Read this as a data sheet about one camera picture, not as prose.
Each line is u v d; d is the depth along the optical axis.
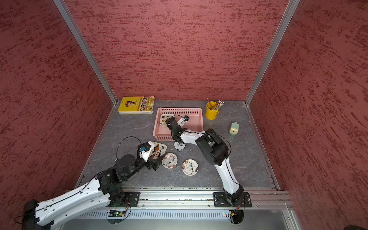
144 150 0.61
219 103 0.97
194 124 1.04
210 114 1.05
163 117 1.04
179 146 0.88
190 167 0.81
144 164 0.64
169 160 0.83
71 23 0.76
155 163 0.66
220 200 0.74
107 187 0.53
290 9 0.72
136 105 1.14
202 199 0.76
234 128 0.97
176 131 0.78
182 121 0.89
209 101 1.06
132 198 0.74
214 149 0.55
